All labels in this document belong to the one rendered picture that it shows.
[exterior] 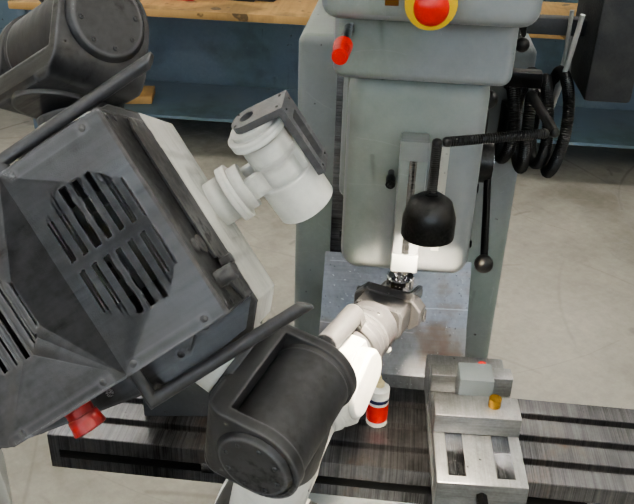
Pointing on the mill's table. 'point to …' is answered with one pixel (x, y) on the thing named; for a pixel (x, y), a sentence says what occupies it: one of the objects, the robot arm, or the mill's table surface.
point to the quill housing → (391, 118)
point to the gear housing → (429, 52)
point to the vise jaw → (475, 415)
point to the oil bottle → (376, 414)
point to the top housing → (475, 11)
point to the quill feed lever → (485, 207)
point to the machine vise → (471, 445)
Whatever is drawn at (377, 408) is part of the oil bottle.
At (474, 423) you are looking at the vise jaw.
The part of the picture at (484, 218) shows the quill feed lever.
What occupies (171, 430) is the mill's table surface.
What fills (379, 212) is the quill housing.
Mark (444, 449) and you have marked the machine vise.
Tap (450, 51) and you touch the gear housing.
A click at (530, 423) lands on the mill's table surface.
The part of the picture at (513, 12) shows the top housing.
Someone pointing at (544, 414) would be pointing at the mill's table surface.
